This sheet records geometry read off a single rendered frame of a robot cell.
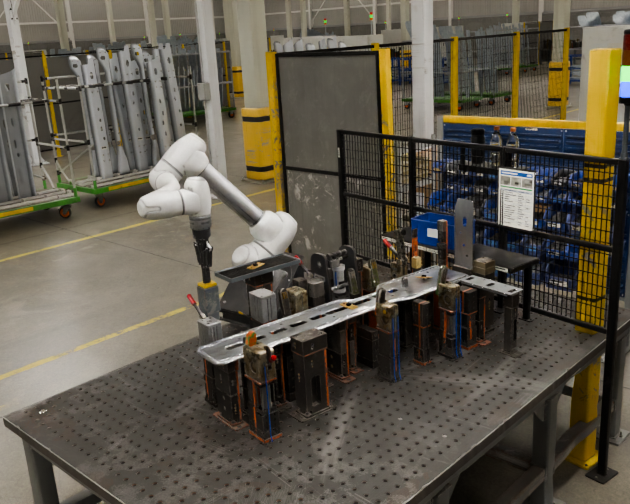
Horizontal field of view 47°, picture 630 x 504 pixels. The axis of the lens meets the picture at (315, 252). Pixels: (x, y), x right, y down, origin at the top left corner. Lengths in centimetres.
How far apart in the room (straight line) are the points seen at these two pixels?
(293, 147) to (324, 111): 50
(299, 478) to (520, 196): 182
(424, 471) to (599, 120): 172
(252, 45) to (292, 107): 484
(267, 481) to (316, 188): 373
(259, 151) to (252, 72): 114
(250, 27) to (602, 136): 792
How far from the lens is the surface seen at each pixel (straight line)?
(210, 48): 998
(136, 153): 1102
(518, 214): 369
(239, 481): 257
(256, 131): 1084
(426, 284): 336
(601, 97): 341
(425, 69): 757
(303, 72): 588
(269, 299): 300
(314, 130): 586
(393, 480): 253
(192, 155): 346
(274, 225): 358
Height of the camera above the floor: 214
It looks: 17 degrees down
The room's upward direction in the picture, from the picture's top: 3 degrees counter-clockwise
